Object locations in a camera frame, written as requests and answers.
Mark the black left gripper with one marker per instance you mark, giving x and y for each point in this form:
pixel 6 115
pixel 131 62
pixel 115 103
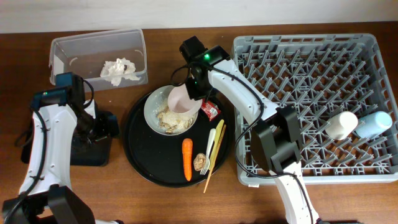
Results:
pixel 104 131

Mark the round black tray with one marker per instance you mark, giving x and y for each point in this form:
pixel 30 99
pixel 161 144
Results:
pixel 157 157

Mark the grey dishwasher rack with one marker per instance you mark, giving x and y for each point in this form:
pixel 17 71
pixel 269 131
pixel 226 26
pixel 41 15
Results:
pixel 322 75

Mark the yellow plastic knife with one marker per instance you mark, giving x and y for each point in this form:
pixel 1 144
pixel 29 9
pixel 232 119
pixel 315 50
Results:
pixel 217 138

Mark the clear plastic bin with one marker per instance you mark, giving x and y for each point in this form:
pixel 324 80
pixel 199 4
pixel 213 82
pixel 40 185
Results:
pixel 87 54

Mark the white cup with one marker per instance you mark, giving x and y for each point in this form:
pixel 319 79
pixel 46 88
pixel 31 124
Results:
pixel 341 125

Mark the red snack wrapper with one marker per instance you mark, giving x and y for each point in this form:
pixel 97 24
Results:
pixel 210 109

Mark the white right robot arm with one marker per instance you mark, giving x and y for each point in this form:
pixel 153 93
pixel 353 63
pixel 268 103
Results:
pixel 276 139

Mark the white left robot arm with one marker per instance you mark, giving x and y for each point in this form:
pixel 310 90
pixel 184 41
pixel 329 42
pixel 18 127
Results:
pixel 62 120

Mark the grey plate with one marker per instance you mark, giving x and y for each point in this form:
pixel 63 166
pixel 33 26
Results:
pixel 157 98

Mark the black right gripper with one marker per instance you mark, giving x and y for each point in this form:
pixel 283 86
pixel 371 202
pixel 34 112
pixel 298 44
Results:
pixel 194 96

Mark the rectangular black tray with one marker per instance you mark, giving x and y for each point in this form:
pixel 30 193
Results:
pixel 97 154

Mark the white napkin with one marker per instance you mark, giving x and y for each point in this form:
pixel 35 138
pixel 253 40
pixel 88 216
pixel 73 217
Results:
pixel 115 71

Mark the white plastic fork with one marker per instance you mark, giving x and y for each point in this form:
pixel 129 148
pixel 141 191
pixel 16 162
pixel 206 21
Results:
pixel 211 139

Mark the wooden chopstick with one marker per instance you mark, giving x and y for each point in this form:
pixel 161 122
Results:
pixel 217 150

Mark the brown food lump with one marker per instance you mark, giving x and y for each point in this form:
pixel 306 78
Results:
pixel 199 162

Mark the light blue cup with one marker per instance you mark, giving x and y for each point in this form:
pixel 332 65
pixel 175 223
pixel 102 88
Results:
pixel 373 124

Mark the rice and food scraps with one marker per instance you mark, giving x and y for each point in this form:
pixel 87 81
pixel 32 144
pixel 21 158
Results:
pixel 173 123

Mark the orange carrot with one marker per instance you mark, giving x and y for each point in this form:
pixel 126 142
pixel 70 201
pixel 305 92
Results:
pixel 187 151

